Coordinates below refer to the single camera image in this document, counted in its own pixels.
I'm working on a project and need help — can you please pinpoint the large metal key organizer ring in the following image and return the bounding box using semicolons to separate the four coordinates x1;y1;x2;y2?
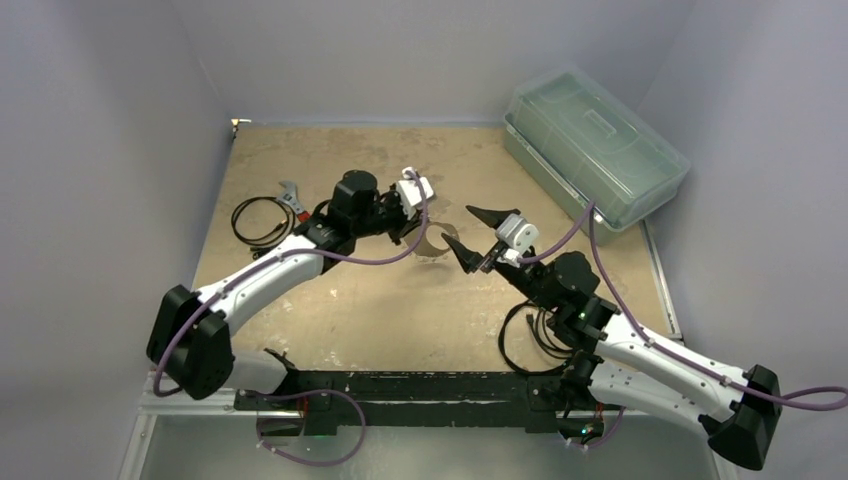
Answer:
413;220;462;265

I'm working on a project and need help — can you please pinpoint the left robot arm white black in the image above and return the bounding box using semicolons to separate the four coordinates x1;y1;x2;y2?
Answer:
146;167;435;409

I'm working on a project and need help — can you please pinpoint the red adjustable wrench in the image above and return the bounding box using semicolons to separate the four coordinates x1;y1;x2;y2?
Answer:
277;180;310;223

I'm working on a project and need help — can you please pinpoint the clear plastic storage box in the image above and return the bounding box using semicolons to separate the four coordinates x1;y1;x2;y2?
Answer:
504;66;691;243

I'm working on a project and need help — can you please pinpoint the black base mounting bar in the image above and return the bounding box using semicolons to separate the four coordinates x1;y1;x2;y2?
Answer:
234;365;619;440

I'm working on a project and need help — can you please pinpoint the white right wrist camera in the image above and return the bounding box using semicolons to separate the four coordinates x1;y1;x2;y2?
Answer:
495;215;539;251

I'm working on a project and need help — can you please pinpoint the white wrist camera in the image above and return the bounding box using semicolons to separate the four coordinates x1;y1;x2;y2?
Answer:
394;167;436;219
495;215;539;251

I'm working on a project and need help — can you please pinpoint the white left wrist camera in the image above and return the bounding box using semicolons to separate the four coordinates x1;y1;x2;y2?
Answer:
394;167;436;219

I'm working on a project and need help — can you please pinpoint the black coiled cable right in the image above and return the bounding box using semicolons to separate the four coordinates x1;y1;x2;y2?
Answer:
498;299;584;376

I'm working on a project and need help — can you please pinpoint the black coiled cable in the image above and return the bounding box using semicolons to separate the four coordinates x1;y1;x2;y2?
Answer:
230;195;297;248
498;299;584;376

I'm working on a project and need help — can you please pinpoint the black coiled cable left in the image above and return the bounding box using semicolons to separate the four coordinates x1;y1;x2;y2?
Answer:
230;195;297;248

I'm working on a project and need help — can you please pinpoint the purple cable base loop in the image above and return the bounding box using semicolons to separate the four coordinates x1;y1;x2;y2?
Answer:
253;389;367;468

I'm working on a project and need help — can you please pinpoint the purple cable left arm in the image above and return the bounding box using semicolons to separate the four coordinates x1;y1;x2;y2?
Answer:
152;170;432;399

